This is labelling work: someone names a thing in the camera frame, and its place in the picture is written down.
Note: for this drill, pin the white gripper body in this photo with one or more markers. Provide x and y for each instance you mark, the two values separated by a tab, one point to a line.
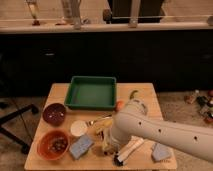
109	145

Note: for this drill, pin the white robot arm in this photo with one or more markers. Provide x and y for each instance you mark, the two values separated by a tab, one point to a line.
131	120

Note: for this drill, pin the white black dish brush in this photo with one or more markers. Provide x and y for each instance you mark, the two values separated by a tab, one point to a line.
120	157

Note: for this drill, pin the blue sponge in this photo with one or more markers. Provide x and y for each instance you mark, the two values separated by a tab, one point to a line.
81	146

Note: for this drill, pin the metal spoon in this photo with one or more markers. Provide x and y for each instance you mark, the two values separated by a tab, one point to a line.
92	122

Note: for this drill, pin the orange fruit toy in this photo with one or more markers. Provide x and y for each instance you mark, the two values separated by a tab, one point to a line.
119	105

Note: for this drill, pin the grey blue cloth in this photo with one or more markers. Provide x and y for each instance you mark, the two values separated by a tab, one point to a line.
160	152

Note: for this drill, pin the orange bowl with food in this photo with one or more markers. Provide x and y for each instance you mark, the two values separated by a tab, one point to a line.
53	145

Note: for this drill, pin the green pepper toy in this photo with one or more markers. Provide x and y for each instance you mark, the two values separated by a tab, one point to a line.
133	94

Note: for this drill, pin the green plastic tray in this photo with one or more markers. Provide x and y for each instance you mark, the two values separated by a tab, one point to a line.
91	93

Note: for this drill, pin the dark red bowl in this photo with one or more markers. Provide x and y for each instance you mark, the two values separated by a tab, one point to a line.
54	114

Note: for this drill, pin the black office chair base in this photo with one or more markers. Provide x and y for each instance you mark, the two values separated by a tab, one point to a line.
12	123

